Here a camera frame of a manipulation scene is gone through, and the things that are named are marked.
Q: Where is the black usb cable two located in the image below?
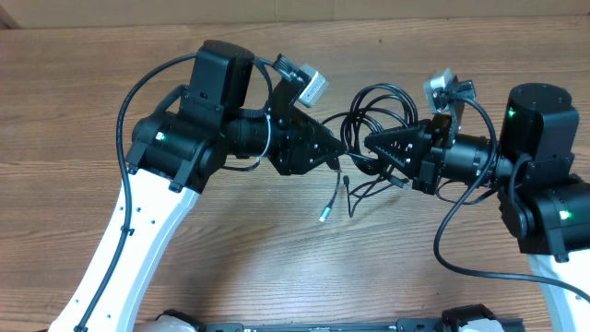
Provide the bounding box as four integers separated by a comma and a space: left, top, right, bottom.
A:
343, 110, 411, 219

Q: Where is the black usb cable one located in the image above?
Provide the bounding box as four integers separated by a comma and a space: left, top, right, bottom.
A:
318, 82, 419, 223

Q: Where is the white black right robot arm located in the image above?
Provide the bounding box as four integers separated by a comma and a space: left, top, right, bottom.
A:
365, 81, 589, 331

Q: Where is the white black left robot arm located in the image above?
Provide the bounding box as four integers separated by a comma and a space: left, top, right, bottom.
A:
51, 40, 345, 331

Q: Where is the brown cardboard backboard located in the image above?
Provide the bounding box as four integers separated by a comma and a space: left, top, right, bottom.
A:
1, 0, 589, 29

